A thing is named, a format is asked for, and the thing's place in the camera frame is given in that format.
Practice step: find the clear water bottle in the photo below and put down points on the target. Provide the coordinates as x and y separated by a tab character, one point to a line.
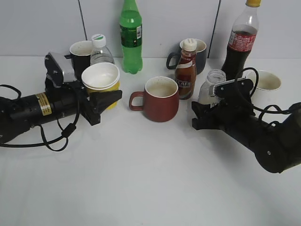
100	53

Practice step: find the dark grey ceramic mug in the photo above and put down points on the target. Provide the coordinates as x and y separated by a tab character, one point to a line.
200	57

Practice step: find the clear milk bottle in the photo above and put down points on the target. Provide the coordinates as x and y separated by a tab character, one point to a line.
214	77

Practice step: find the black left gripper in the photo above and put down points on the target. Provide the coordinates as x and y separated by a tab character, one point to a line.
71	98

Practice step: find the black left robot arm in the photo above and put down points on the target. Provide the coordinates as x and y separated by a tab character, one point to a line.
18	115

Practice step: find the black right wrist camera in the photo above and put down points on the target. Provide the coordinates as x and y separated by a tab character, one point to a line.
232	90

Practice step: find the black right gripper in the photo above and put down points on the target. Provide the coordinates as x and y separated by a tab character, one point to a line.
232	116

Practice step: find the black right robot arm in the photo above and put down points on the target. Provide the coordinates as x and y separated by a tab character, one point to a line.
276	146

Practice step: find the white ceramic mug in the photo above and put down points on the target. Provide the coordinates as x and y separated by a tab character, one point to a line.
267	81

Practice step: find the red ceramic mug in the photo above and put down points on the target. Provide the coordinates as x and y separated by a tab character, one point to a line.
159	101

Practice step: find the black ceramic mug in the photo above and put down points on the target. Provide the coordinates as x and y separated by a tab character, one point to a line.
79	54

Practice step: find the brown coffee drink bottle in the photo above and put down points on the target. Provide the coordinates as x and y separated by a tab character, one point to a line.
185	73

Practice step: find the green soda bottle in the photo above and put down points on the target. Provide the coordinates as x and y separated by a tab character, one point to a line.
131	34

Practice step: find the cola bottle yellow cap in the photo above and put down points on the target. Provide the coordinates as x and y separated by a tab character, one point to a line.
242	38

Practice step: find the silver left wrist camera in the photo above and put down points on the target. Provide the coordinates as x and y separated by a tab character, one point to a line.
59	69

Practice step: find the yellow paper cup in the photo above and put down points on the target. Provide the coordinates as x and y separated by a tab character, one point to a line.
101	77

